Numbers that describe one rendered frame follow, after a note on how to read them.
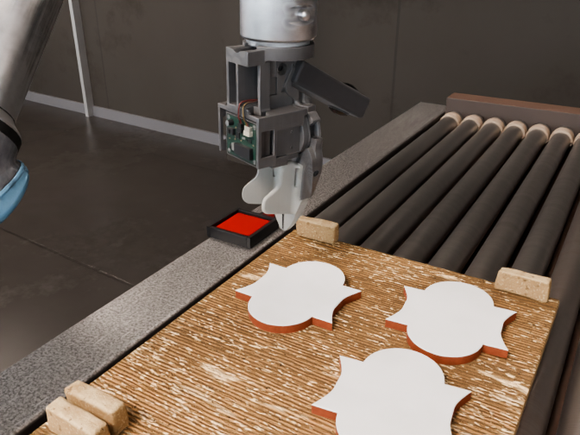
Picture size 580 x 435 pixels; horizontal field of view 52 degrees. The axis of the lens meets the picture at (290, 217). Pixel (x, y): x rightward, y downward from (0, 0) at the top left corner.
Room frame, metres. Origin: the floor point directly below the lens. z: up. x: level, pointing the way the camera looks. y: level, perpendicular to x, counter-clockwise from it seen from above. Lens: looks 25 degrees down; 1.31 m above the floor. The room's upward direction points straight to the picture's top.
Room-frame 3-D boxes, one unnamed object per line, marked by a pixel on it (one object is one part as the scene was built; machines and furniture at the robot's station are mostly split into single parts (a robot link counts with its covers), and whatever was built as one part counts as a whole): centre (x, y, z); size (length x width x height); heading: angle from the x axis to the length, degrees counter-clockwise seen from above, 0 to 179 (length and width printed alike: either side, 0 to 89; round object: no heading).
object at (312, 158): (0.60, -0.01, 1.09); 0.05 x 0.02 x 0.09; 39
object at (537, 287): (0.58, -0.27, 0.95); 0.06 x 0.02 x 0.03; 59
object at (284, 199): (0.59, 0.01, 1.05); 0.06 x 0.03 x 0.09; 129
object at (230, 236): (0.78, 0.07, 0.92); 0.08 x 0.08 x 0.02; 59
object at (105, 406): (0.39, 0.16, 0.95); 0.06 x 0.02 x 0.03; 59
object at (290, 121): (0.60, 0.02, 1.15); 0.09 x 0.08 x 0.12; 129
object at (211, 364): (0.48, -0.05, 0.93); 0.41 x 0.35 x 0.02; 149
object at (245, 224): (0.78, 0.07, 0.92); 0.06 x 0.06 x 0.01; 59
